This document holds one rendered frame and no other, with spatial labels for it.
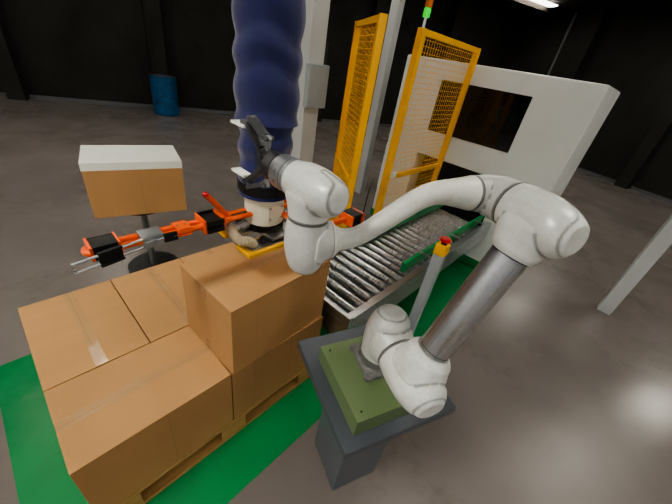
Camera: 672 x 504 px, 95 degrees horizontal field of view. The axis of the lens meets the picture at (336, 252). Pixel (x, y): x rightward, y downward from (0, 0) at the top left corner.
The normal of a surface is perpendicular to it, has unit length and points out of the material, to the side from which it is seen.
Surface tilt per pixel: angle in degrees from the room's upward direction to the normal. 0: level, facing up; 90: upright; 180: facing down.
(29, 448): 0
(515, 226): 77
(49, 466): 0
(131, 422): 0
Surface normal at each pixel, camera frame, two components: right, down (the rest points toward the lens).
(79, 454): 0.15, -0.83
